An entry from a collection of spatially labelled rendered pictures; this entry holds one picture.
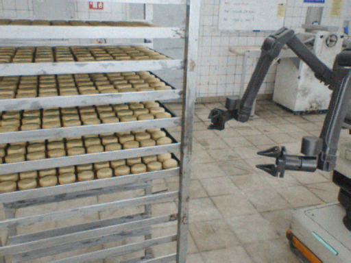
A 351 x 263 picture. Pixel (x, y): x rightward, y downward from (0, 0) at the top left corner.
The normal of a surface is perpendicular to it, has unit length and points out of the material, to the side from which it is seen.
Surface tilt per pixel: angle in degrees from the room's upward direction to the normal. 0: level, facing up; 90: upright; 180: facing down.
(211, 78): 90
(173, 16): 90
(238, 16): 90
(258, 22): 90
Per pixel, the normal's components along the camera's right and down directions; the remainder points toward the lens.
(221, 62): 0.27, 0.36
